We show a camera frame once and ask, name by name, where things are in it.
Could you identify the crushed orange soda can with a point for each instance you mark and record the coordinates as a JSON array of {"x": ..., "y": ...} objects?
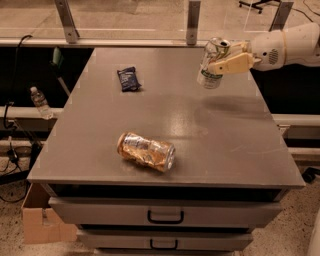
[{"x": 158, "y": 155}]

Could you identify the metal bracket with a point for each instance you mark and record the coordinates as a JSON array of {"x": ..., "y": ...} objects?
[
  {"x": 192, "y": 21},
  {"x": 281, "y": 15},
  {"x": 70, "y": 31}
]

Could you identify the black chair base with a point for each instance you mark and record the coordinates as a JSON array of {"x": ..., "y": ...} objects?
[{"x": 258, "y": 5}]

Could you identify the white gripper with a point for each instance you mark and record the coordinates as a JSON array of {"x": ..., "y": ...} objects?
[{"x": 267, "y": 51}]

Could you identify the left metal bracket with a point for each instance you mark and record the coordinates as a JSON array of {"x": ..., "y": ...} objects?
[{"x": 70, "y": 31}]

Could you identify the middle metal bracket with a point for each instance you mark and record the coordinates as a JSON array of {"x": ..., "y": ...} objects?
[{"x": 192, "y": 21}]

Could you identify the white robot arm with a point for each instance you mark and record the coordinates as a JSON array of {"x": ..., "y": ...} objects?
[{"x": 302, "y": 45}]

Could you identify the grey drawer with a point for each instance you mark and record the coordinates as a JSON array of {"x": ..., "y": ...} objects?
[
  {"x": 159, "y": 212},
  {"x": 163, "y": 240}
]

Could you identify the dark blue rxbar wrapper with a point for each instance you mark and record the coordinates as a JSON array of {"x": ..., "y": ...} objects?
[{"x": 128, "y": 79}]

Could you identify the top grey drawer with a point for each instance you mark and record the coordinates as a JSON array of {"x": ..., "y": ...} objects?
[{"x": 159, "y": 212}]

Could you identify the white green 7up can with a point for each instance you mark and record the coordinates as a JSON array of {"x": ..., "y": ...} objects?
[{"x": 215, "y": 50}]

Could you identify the brown cardboard box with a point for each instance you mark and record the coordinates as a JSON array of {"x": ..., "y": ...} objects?
[{"x": 41, "y": 224}]

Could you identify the green handled tool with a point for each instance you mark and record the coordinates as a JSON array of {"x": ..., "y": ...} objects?
[{"x": 56, "y": 64}]

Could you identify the clear plastic water bottle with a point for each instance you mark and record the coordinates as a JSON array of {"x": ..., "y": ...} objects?
[{"x": 41, "y": 103}]

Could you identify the right metal bracket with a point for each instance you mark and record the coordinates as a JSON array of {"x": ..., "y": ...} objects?
[{"x": 281, "y": 15}]

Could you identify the grey metal drawer cabinet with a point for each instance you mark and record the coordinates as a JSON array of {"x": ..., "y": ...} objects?
[{"x": 227, "y": 145}]

